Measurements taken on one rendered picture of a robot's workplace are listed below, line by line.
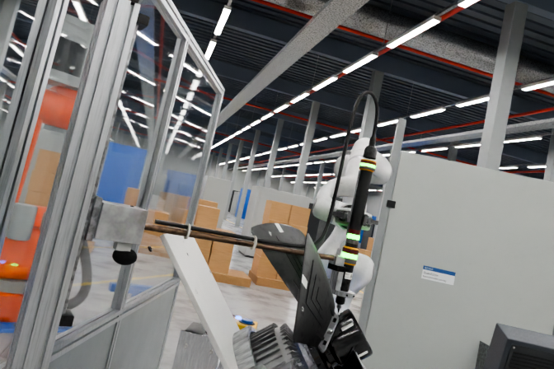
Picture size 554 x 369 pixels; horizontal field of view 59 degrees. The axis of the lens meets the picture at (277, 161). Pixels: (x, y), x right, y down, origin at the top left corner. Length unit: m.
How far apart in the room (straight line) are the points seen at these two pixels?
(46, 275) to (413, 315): 2.57
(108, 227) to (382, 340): 2.48
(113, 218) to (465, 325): 2.67
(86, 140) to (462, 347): 2.80
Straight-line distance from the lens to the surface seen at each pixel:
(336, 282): 1.31
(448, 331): 3.33
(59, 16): 1.10
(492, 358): 1.88
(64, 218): 0.98
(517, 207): 3.40
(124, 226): 1.01
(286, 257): 1.30
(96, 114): 0.98
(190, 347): 1.21
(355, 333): 1.22
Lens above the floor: 1.47
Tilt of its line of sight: 5 degrees up
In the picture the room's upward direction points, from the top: 12 degrees clockwise
